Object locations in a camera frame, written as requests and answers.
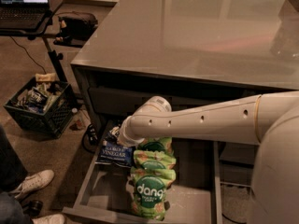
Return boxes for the black plastic crate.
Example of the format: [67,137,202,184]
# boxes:
[4,77,76,138]

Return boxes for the blue Kettle chip bag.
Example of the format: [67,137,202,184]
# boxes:
[95,126,134,168]

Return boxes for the grey counter cabinet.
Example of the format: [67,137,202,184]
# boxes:
[70,0,299,195]

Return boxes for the front green Dang chip bag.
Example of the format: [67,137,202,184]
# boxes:
[131,167,176,220]

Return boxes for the small black cylinder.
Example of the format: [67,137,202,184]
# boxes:
[28,200,43,217]

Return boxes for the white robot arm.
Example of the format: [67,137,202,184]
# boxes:
[118,91,299,224]

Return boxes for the dark bag on floor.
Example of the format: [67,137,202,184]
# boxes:
[54,11,98,48]

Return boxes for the grey top drawer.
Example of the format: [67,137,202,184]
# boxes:
[88,87,215,117]

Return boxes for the person leg in jeans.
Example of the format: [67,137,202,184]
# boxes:
[0,127,34,224]

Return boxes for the open laptop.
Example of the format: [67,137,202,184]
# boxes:
[0,0,50,30]

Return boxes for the right lower grey drawer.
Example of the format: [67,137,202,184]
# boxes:
[220,164,252,186]

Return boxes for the black power adapter cable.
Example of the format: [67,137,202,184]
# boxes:
[81,123,101,155]

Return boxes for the right middle grey drawer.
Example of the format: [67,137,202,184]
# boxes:
[221,143,258,165]

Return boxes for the open grey middle drawer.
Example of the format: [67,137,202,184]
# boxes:
[62,119,224,224]

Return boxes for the snack bags in crate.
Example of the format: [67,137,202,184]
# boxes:
[14,73,63,114]

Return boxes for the green dang chip bag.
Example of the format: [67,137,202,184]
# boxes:
[131,167,176,220]
[137,137,174,155]
[134,150,177,170]

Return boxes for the black laptop stand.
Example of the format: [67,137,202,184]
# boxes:
[0,0,67,82]

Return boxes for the white left sneaker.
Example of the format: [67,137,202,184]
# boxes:
[8,170,54,201]

